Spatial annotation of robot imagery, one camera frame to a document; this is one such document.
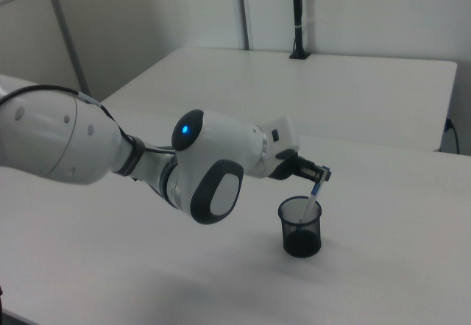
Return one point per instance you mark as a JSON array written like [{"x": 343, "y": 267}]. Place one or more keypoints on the black mesh pen cup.
[{"x": 301, "y": 244}]

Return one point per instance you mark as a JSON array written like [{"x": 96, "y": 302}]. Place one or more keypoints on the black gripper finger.
[
  {"x": 328, "y": 176},
  {"x": 311, "y": 170}
]

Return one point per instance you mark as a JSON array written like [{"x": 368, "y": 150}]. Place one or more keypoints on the black pole with clamp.
[{"x": 298, "y": 16}]

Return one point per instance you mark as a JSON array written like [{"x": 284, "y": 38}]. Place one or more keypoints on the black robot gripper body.
[{"x": 287, "y": 163}]

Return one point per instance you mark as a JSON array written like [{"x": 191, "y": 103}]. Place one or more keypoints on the white side table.
[{"x": 294, "y": 93}]

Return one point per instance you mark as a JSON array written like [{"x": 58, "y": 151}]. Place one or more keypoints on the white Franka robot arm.
[{"x": 213, "y": 137}]

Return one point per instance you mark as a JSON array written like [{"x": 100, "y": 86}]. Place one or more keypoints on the blue and white marker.
[{"x": 312, "y": 197}]

